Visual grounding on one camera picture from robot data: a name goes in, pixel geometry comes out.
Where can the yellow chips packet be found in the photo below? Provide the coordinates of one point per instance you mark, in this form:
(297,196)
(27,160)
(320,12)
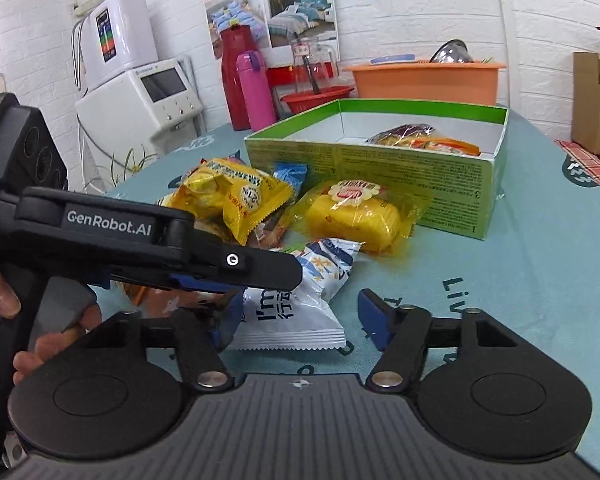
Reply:
(230,195)

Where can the yellow cake packet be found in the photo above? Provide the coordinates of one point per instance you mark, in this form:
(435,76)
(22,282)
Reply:
(355,217)

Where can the red flat box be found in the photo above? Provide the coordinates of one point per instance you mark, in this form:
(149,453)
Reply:
(280,77)

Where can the small blue snack packet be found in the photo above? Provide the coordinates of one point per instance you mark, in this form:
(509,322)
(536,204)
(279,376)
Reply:
(291,174)

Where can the teal printed tablecloth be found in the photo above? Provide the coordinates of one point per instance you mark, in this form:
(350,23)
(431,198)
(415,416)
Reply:
(505,270)

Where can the red plastic basket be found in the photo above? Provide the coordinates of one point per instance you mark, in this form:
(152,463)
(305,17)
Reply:
(310,102)

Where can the red plaid cloth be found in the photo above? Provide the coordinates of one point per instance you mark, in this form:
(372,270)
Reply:
(590,160)

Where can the brown cardboard box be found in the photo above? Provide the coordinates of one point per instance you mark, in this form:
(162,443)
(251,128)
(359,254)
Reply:
(592,105)

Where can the pink bottle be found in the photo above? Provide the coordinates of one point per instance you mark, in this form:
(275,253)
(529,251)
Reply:
(255,95)

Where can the green cardboard box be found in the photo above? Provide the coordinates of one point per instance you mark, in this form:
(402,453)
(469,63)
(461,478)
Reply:
(380,170)

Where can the white snack packet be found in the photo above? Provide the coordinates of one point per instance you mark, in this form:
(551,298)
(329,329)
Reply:
(300,305)

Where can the person's left hand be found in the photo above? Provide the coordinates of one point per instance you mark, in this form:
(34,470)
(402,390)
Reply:
(0,295)

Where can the green leafy plant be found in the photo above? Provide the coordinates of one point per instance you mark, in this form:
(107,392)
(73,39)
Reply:
(130,160)

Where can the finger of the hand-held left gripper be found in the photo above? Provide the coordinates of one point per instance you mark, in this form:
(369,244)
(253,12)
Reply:
(260,267)
(200,286)

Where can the metal bowl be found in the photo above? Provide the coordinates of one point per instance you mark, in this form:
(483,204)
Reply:
(450,52)

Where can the glass jar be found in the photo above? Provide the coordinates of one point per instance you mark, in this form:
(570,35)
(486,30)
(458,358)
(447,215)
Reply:
(325,67)

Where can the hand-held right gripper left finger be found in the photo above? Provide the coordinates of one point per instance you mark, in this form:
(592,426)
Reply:
(230,320)

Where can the red thermos flask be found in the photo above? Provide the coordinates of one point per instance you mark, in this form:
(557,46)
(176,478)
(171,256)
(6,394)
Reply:
(232,75)

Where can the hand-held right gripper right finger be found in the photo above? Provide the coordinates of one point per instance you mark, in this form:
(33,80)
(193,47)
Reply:
(375,317)

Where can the round tin with blue lid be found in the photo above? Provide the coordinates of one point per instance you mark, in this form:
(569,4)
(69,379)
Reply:
(392,60)

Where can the clear wrapped pastry packet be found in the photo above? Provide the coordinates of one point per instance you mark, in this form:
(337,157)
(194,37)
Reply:
(410,136)

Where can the orange plastic basin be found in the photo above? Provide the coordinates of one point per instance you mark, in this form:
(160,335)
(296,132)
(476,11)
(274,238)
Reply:
(420,85)

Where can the bedroom photo wall poster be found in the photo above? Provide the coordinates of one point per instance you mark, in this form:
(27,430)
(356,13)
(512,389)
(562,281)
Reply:
(300,5)

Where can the white wall pipe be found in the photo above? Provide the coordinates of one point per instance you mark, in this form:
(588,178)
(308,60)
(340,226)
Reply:
(505,35)

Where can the white machine with screen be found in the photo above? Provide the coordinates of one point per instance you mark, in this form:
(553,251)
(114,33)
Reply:
(130,110)

